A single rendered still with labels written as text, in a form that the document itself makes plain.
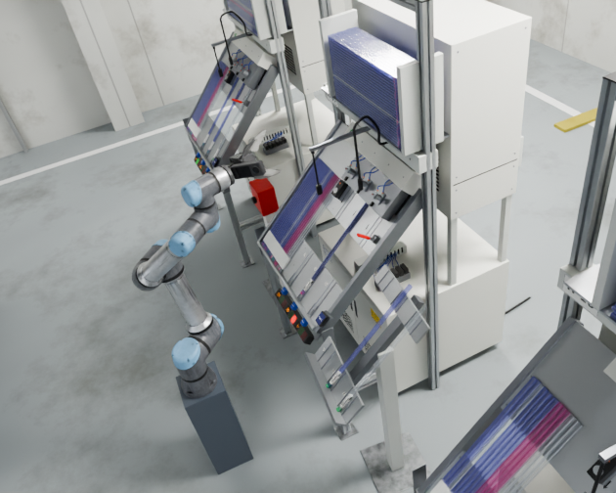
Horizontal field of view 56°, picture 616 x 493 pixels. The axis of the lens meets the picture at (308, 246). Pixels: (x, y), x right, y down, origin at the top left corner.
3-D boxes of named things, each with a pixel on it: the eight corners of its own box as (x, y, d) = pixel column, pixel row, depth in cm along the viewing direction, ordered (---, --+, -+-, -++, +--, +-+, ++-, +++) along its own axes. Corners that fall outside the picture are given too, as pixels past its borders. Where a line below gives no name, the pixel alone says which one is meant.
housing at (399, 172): (423, 202, 222) (401, 189, 213) (363, 150, 258) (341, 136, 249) (436, 185, 220) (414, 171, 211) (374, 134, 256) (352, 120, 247)
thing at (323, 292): (322, 329, 238) (316, 328, 236) (265, 243, 286) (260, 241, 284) (347, 293, 232) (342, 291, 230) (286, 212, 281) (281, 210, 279)
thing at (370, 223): (377, 260, 229) (369, 256, 226) (310, 184, 278) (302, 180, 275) (428, 193, 220) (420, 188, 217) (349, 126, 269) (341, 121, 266)
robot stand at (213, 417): (218, 474, 272) (184, 408, 237) (208, 444, 285) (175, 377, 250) (253, 459, 276) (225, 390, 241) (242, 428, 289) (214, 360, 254)
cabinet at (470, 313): (394, 402, 287) (385, 318, 248) (331, 314, 339) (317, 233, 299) (502, 348, 302) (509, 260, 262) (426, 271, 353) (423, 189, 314)
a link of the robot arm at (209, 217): (189, 238, 192) (181, 212, 185) (205, 217, 199) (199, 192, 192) (209, 243, 189) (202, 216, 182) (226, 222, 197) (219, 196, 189)
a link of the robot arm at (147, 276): (114, 288, 211) (167, 231, 176) (132, 267, 218) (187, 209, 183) (140, 307, 213) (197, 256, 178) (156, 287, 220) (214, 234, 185)
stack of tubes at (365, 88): (400, 150, 204) (395, 77, 187) (335, 98, 242) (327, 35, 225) (430, 137, 207) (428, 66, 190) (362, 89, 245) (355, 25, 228)
